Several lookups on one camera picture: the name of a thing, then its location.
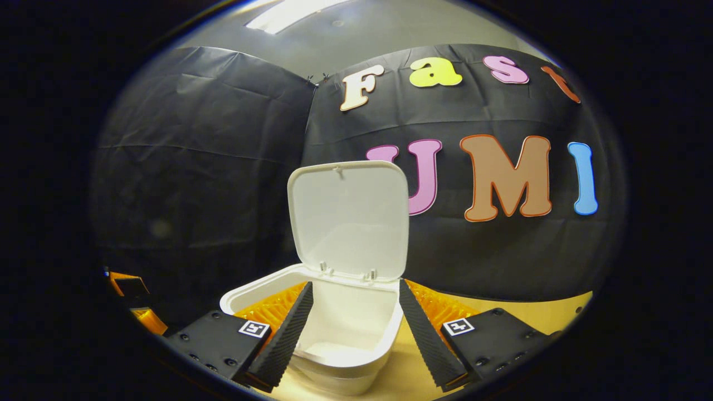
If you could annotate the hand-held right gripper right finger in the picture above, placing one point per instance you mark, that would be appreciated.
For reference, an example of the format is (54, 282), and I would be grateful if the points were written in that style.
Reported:
(426, 340)

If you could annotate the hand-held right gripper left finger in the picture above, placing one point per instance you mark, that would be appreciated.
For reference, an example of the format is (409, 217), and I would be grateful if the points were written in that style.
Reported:
(281, 340)

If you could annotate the white desktop garbage bin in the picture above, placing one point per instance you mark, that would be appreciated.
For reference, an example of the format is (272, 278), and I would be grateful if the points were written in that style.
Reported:
(348, 223)

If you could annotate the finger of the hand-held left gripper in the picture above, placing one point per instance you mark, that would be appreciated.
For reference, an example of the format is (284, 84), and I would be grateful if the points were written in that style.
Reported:
(151, 322)
(133, 289)

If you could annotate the black backdrop cloth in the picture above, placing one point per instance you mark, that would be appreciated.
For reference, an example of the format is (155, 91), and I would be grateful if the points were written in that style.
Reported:
(195, 167)

